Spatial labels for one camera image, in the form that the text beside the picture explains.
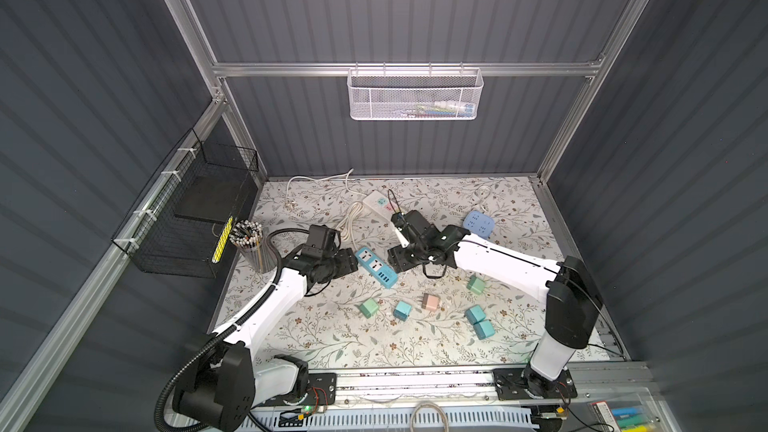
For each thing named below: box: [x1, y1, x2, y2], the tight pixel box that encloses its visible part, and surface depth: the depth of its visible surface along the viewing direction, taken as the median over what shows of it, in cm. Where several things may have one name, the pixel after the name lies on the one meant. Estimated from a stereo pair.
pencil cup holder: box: [230, 220, 278, 274], surface depth 85 cm
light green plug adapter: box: [359, 298, 379, 319], surface depth 87 cm
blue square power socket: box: [463, 211, 495, 239], surface depth 104 cm
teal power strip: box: [355, 247, 399, 289], surface depth 95 cm
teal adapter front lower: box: [473, 320, 495, 340], surface depth 84 cm
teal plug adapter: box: [393, 300, 412, 322], surface depth 86 cm
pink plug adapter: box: [421, 293, 439, 311], surface depth 88 cm
